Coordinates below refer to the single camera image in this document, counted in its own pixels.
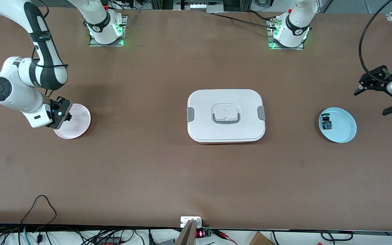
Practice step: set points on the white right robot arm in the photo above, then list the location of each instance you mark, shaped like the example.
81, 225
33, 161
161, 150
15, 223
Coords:
12, 98

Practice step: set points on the white bracket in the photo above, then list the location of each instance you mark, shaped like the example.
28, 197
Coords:
186, 221

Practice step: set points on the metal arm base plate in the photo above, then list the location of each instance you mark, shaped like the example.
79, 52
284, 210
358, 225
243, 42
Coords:
286, 48
95, 44

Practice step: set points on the cardboard box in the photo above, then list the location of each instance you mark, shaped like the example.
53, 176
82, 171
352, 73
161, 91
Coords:
260, 240

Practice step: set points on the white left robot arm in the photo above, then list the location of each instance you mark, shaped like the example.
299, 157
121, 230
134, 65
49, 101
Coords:
294, 23

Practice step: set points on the grey aluminium bar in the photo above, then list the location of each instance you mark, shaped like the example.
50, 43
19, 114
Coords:
186, 236

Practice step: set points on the pink round plate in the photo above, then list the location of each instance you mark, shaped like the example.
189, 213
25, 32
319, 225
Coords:
80, 126

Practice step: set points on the light blue round plate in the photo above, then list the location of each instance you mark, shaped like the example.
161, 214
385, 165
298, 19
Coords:
342, 127

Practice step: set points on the white lunch box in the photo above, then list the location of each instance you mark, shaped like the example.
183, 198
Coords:
202, 102

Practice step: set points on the red probe clip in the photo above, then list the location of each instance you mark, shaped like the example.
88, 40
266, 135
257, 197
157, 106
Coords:
221, 233

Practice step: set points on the white power strip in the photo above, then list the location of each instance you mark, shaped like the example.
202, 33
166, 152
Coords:
199, 5

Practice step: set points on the red digit display module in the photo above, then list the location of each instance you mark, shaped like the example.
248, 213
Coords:
200, 234

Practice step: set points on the blue switch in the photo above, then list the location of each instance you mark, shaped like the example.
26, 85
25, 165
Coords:
326, 123

